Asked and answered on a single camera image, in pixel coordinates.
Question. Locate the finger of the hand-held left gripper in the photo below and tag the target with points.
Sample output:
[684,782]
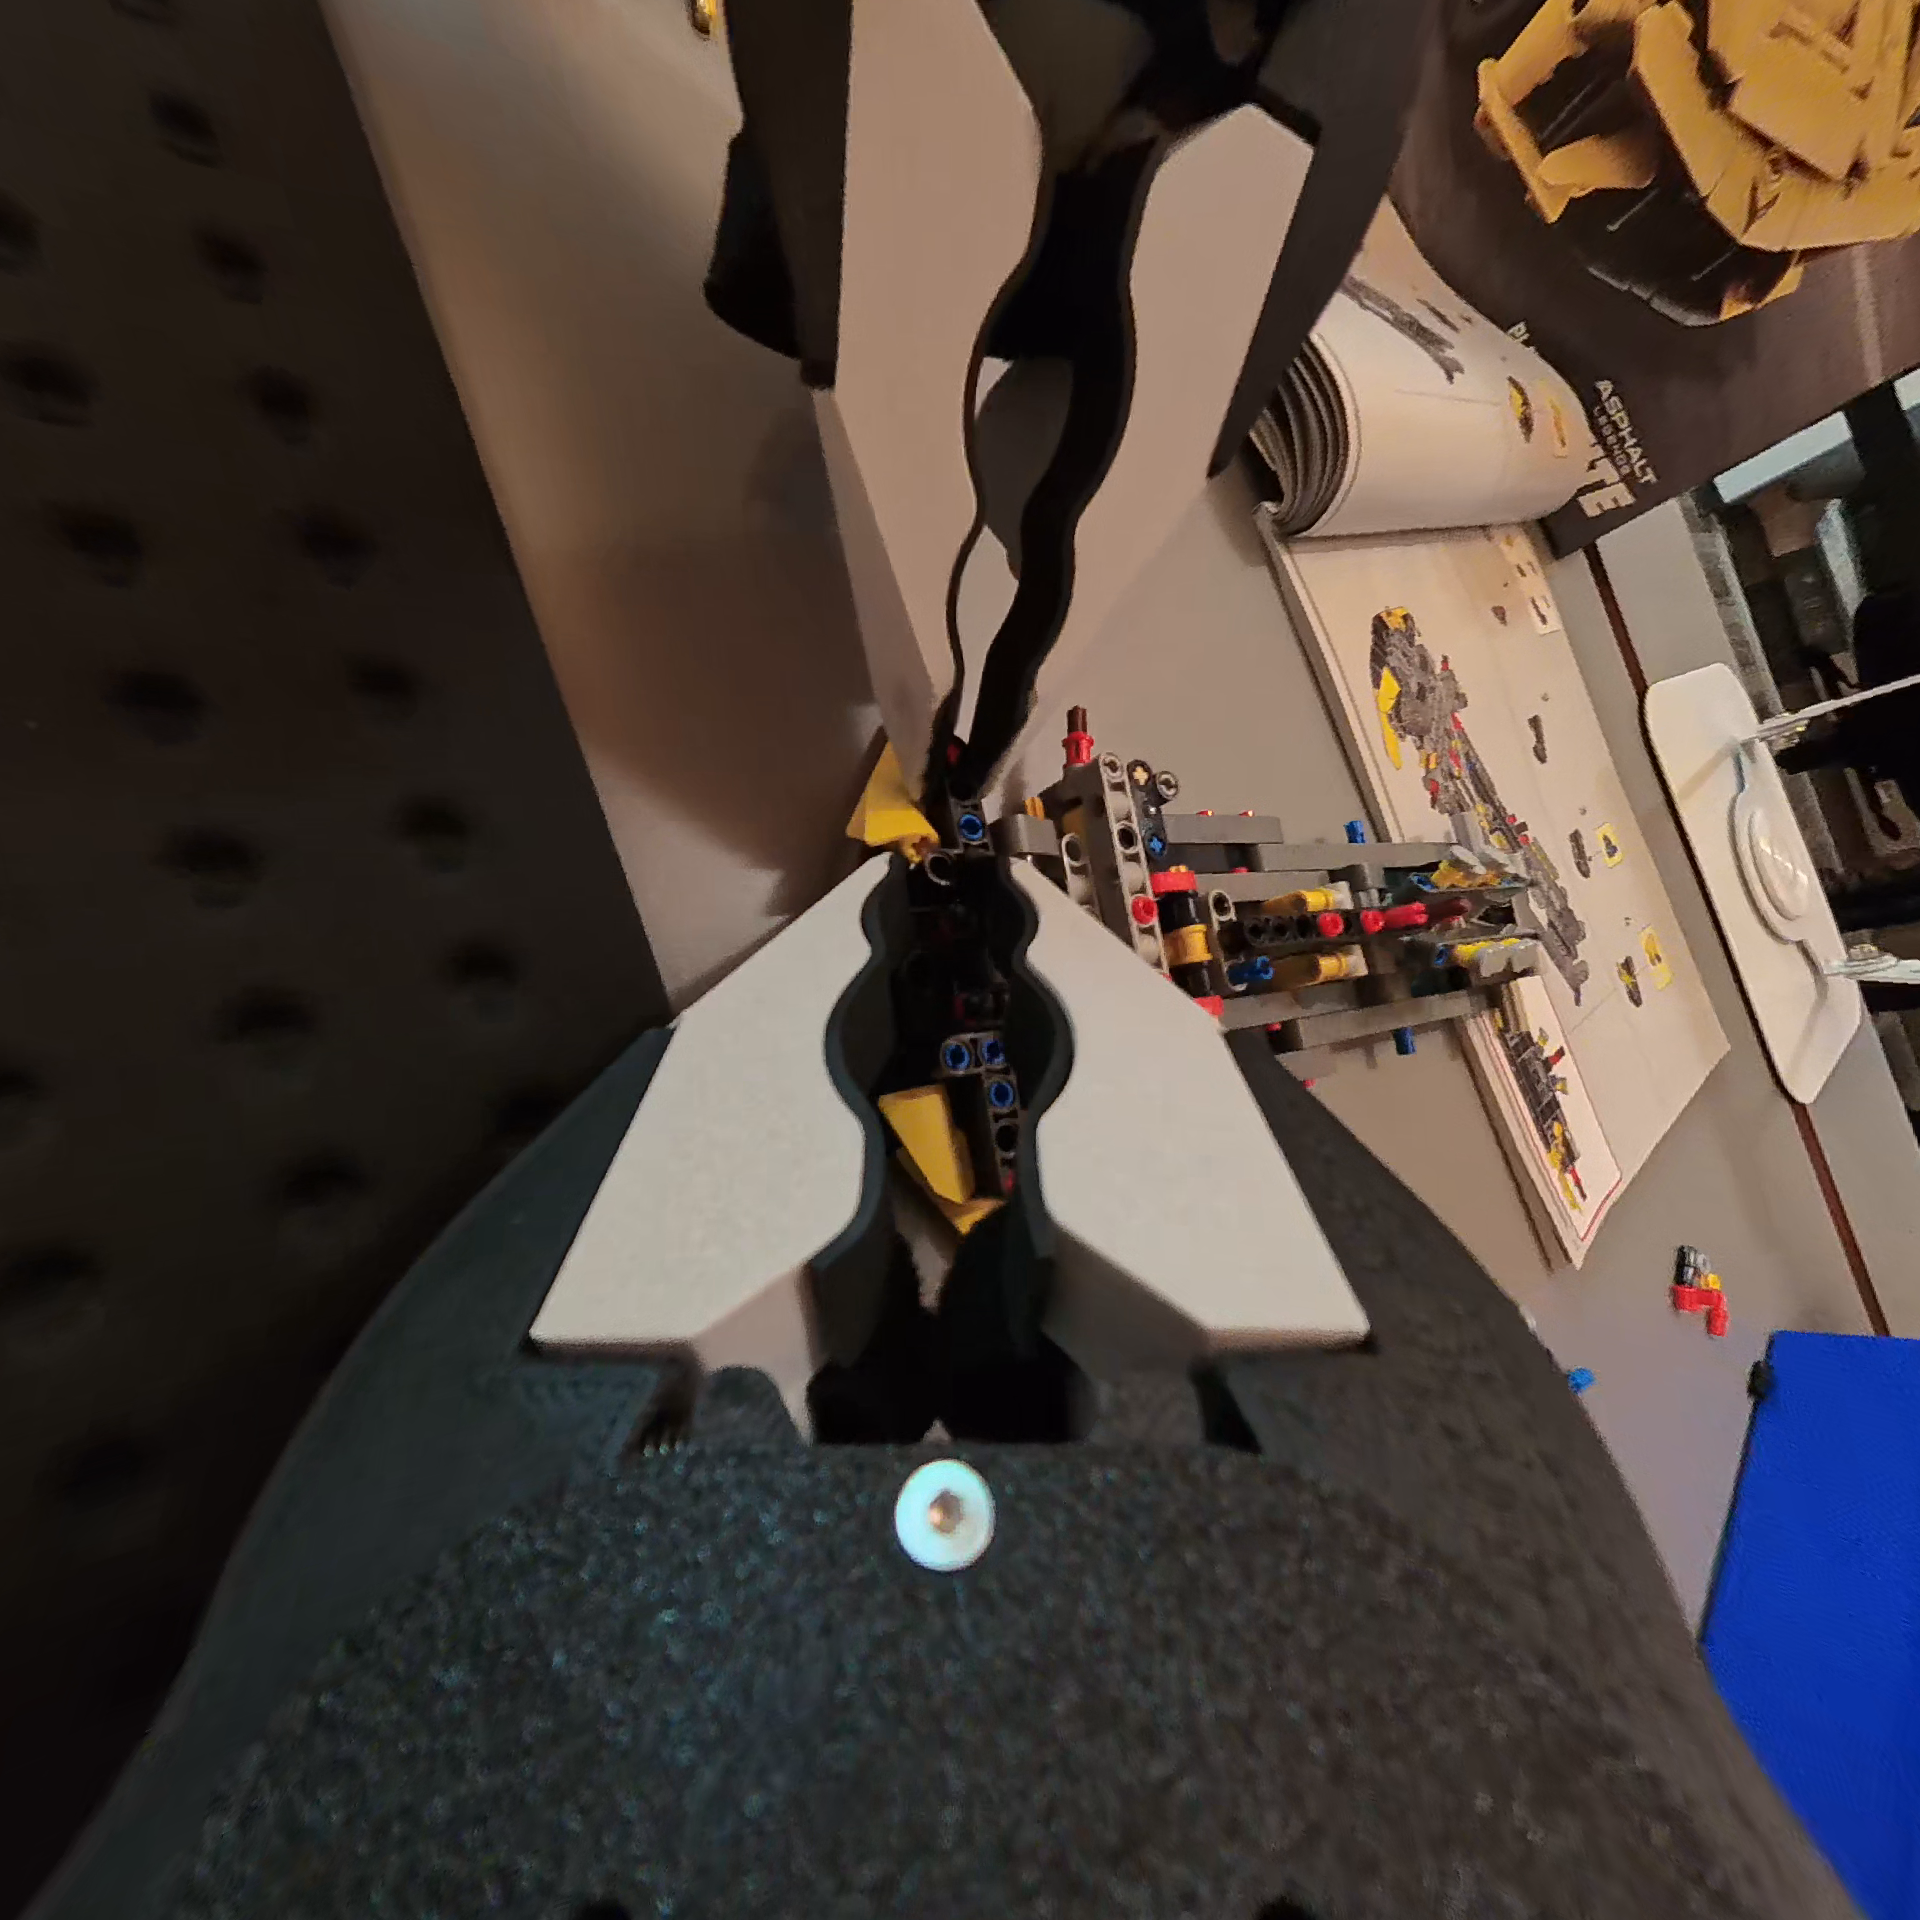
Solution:
[915,297]
[1198,329]

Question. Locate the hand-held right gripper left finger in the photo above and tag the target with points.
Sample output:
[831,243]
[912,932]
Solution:
[706,1184]

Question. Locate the lego instruction booklet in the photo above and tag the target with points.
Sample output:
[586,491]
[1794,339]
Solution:
[1501,674]

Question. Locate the black dimpled cloth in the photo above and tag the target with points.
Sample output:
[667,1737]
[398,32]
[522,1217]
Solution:
[223,750]

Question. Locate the partly built lego chassis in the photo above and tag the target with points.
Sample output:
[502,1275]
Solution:
[1272,932]

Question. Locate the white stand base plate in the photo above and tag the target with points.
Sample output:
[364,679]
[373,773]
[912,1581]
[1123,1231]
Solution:
[1739,932]

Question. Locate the lego set box yellow car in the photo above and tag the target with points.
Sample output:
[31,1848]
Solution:
[1727,224]

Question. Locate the blue plastic bin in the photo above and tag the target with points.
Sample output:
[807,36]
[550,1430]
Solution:
[1830,1619]

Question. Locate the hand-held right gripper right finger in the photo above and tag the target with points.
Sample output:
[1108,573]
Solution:
[1198,1184]

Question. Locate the small red yellow lego cluster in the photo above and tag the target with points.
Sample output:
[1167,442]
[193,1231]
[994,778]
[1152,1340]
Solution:
[1700,1290]

